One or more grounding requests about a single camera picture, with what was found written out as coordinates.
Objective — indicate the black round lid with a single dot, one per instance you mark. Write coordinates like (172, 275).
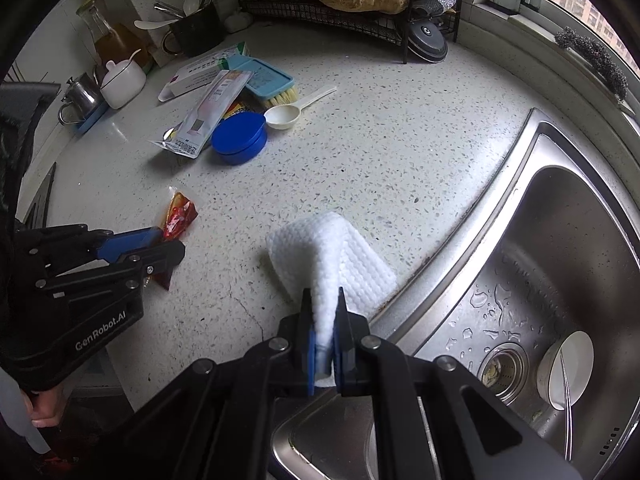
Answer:
(427, 40)

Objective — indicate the small steel teapot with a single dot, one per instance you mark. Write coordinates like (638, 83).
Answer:
(82, 92)

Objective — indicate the dark purple bunch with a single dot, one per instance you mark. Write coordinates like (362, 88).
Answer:
(595, 57)

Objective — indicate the white paper towel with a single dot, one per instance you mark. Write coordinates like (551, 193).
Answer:
(350, 260)

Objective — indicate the blue round lid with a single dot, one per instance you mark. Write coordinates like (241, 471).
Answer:
(239, 137)

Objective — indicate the garlic bulb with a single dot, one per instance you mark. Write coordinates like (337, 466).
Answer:
(239, 21)

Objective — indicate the steel sink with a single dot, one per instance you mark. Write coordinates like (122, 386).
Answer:
(550, 240)

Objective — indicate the teal scrubbing brush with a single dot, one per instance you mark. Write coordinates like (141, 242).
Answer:
(265, 80)

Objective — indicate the white bowl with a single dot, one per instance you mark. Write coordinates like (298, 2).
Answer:
(562, 370)

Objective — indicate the person's left hand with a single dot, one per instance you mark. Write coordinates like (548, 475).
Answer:
(49, 407)

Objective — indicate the long white packet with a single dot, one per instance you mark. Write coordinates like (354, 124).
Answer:
(210, 110)

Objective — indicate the black gas stove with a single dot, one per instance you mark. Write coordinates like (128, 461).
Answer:
(42, 200)

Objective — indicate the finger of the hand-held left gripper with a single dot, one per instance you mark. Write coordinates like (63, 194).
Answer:
(127, 244)
(150, 262)

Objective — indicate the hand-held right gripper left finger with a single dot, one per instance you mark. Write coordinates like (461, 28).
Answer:
(310, 355)

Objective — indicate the white measuring scoop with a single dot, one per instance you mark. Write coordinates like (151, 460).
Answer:
(290, 110)

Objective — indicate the white spoon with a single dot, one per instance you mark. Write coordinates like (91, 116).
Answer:
(152, 24)

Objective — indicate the white lidded jar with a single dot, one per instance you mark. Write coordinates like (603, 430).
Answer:
(121, 82)

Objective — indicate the black mug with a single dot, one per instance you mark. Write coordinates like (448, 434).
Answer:
(197, 32)

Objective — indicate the glass oil carafe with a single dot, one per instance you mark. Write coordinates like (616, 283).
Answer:
(112, 42)

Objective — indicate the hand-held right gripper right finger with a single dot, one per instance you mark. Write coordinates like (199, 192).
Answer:
(340, 355)

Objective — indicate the blue tray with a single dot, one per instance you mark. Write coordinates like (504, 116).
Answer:
(95, 117)

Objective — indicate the red sauce packet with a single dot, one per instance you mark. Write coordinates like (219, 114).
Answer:
(180, 215)

